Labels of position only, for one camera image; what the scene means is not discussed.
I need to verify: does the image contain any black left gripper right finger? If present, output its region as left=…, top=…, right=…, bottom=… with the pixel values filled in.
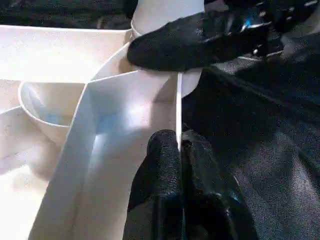
left=179, top=127, right=259, bottom=240

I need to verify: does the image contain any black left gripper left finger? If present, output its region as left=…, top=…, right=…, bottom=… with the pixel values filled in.
left=122, top=129, right=184, bottom=240

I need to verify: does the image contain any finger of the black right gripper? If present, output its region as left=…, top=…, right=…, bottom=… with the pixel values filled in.
left=126, top=10, right=241, bottom=72

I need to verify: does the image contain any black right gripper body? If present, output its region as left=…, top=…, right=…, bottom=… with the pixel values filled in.
left=225, top=0, right=320, bottom=57

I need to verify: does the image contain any white plastic table leg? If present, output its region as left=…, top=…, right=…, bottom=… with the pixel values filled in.
left=131, top=0, right=206, bottom=39

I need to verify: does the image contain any white plastic table top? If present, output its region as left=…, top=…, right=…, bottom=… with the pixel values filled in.
left=0, top=24, right=204, bottom=240

